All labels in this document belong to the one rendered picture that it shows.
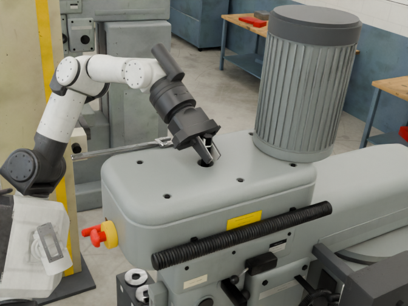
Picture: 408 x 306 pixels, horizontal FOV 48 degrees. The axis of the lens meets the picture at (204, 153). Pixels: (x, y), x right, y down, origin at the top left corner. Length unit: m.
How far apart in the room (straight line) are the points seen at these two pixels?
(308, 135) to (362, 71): 5.30
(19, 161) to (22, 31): 1.39
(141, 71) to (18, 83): 1.67
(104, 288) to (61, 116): 2.24
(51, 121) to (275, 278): 0.72
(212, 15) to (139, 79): 7.39
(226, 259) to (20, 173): 0.58
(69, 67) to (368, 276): 0.88
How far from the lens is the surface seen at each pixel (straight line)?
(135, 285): 1.84
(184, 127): 0.99
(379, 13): 6.15
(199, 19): 8.34
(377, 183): 1.35
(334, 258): 1.23
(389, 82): 5.19
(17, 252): 1.28
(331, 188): 1.27
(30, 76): 2.66
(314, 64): 0.99
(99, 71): 1.20
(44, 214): 1.30
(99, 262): 3.57
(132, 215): 0.89
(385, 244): 1.47
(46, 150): 1.30
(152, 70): 1.06
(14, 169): 1.29
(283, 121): 1.04
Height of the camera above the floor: 2.41
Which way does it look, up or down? 29 degrees down
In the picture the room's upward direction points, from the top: 4 degrees clockwise
